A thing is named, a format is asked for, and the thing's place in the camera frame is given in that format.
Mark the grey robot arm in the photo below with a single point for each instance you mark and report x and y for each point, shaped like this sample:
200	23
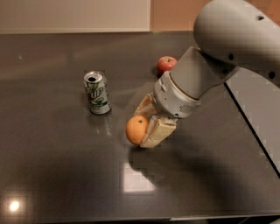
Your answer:
229	35

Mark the green white 7up can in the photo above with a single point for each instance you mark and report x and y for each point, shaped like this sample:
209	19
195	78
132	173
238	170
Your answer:
96	87

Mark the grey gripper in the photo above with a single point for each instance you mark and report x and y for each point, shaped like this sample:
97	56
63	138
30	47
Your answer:
172	96

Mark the orange fruit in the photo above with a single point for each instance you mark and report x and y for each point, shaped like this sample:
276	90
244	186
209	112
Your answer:
136	129

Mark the red apple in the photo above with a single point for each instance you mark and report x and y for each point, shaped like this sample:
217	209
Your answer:
166	63

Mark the grey side table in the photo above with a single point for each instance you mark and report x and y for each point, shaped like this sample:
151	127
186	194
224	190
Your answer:
259	101

